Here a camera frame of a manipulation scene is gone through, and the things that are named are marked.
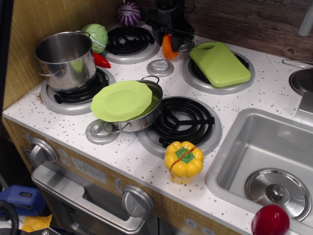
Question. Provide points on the left oven dial knob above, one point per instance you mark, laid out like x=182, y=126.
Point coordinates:
x=42, y=152

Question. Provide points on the tall steel stock pot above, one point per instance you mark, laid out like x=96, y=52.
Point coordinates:
x=67, y=61

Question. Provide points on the grey toy faucet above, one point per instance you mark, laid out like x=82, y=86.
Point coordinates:
x=306, y=25

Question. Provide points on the back left black burner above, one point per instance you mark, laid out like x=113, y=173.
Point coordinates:
x=128, y=40

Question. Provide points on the front grey stove knob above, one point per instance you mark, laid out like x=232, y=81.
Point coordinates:
x=101, y=132

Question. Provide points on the green plastic cutting board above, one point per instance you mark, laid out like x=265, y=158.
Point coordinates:
x=219, y=64

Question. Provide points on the right oven dial knob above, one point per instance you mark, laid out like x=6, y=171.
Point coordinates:
x=135, y=201

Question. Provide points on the grey sink basin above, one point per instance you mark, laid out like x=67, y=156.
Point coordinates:
x=258, y=139

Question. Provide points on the grey oven door handle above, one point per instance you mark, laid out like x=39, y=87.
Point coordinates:
x=85, y=208

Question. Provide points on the green toy cabbage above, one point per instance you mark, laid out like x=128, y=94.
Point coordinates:
x=98, y=35

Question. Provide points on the light green plastic plate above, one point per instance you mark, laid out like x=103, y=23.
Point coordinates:
x=121, y=101

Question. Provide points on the steel pan at right edge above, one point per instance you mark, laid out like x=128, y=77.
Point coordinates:
x=302, y=80

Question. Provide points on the black burner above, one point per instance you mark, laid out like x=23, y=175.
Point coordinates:
x=194, y=69
x=128, y=40
x=86, y=92
x=183, y=119

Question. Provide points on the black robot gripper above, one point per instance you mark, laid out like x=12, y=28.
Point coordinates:
x=168, y=17

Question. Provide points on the front right black burner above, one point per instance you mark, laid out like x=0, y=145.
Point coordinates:
x=183, y=119

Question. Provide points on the back grey stove knob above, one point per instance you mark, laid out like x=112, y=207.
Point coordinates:
x=186, y=47

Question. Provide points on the shallow steel pan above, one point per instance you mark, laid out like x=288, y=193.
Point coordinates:
x=148, y=117

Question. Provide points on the purple toy onion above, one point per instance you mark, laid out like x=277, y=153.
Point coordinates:
x=128, y=13

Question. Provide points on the front left black burner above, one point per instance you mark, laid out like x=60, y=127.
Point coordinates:
x=86, y=92

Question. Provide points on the red toy chili pepper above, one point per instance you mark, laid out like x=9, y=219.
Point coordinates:
x=101, y=61

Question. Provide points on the red toy apple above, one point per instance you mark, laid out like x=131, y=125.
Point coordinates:
x=270, y=220

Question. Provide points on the centre grey stove knob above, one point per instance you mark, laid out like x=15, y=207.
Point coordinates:
x=160, y=68

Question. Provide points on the yellow cloth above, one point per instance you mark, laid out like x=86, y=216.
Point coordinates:
x=35, y=223

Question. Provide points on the yellow toy bell pepper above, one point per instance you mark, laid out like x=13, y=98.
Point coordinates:
x=184, y=161

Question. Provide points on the back right black burner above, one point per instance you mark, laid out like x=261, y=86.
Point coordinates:
x=194, y=69

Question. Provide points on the steel pot lid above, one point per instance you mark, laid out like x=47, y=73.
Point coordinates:
x=268, y=186

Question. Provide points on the orange toy carrot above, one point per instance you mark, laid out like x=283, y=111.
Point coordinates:
x=167, y=49

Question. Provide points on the blue plastic device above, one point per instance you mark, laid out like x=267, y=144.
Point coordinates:
x=25, y=200

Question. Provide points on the oven dial knob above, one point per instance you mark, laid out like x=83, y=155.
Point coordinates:
x=135, y=201
x=42, y=152

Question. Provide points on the grey stove knob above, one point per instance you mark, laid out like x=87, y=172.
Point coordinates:
x=160, y=68
x=101, y=132
x=186, y=47

